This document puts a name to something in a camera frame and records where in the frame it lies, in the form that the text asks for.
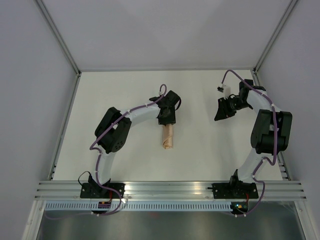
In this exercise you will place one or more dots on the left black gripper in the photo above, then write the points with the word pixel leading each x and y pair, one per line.
pixel 171 120

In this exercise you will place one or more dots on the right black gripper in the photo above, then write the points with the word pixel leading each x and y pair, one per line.
pixel 223 111

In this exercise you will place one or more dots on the peach cloth napkin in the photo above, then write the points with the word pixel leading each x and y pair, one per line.
pixel 168 136

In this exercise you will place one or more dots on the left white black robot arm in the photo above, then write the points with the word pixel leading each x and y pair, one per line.
pixel 112 131

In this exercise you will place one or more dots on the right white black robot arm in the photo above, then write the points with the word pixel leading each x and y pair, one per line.
pixel 271 131

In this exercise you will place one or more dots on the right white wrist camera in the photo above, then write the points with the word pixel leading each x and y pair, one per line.
pixel 225 90

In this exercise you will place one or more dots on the right aluminium frame post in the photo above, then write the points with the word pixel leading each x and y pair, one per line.
pixel 275 34

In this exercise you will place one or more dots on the aluminium frame post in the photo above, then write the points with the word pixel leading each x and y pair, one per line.
pixel 275 34
pixel 57 35

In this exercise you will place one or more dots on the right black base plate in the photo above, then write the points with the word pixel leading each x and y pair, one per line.
pixel 236 191

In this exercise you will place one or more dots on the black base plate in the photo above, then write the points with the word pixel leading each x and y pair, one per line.
pixel 236 191
pixel 89 191

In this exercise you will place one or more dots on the left side aluminium rail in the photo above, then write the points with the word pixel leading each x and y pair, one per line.
pixel 59 142

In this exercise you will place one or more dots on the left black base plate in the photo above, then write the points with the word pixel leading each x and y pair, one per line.
pixel 89 191

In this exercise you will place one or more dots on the left aluminium frame post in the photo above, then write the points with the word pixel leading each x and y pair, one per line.
pixel 57 35

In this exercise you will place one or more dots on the front aluminium rail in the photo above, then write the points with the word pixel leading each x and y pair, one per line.
pixel 283 190

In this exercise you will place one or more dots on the white slotted cable duct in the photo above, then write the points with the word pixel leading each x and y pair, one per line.
pixel 173 206

